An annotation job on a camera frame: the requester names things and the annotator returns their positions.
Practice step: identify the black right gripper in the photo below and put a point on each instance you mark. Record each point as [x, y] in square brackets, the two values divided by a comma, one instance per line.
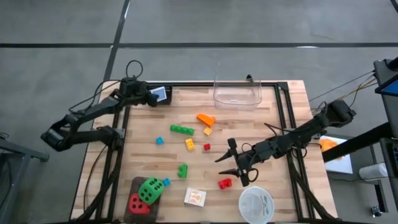
[252, 157]

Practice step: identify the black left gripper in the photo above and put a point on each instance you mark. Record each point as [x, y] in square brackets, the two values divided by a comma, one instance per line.
[133, 91]

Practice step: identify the blue card deck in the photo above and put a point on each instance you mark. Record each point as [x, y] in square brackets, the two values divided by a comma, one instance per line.
[160, 93]

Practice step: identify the red stepped toy brick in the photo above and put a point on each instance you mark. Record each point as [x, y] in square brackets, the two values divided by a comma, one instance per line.
[225, 183]

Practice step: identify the small amber toy brick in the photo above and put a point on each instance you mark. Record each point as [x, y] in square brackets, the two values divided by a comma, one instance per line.
[207, 131]

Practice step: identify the long green toy brick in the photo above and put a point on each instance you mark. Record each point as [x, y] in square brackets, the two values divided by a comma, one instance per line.
[182, 129]

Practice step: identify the yellow toy brick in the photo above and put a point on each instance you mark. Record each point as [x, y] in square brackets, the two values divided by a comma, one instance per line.
[190, 144]

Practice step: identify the orange toy brick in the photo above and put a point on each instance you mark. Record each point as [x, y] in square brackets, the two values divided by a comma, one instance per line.
[206, 119]

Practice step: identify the orange white card box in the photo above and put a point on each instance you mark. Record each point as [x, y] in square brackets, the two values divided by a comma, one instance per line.
[195, 197]

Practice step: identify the green stepped toy brick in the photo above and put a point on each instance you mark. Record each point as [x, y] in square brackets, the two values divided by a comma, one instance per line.
[183, 171]

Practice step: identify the green plush die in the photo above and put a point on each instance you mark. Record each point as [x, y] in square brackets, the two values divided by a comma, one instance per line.
[151, 190]

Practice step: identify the red plush die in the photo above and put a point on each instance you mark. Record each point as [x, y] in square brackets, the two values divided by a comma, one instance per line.
[138, 205]

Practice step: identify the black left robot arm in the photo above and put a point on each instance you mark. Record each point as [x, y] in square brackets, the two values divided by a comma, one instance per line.
[93, 110]

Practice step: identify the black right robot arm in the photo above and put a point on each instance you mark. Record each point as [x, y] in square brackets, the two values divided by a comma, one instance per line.
[311, 126]

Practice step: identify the small black tray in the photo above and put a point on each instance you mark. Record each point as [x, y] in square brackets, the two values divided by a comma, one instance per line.
[169, 98]

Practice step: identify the clear plastic bin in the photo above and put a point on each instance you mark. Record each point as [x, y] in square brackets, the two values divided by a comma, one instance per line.
[237, 101]

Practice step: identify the small dark clamp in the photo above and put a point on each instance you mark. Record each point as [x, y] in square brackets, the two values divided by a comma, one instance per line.
[249, 76]

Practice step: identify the grey translucent bin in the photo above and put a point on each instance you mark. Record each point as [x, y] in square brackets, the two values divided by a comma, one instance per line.
[133, 183]

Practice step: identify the orange object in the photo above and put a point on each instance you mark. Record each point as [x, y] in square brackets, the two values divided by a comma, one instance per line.
[329, 145]

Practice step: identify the white paper sheet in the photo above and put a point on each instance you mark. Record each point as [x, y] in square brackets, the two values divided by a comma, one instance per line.
[340, 163]

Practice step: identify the black beam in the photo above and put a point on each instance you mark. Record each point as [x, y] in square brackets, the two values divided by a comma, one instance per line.
[357, 141]

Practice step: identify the white roll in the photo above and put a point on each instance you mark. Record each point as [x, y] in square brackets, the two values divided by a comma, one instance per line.
[373, 171]

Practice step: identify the small caster wheel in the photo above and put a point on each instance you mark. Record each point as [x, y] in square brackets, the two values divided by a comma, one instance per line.
[376, 211]

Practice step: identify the black shelf rack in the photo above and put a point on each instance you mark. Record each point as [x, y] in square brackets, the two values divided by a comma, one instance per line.
[392, 161]

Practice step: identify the blue screen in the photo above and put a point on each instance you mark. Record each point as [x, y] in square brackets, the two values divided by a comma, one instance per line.
[392, 88]

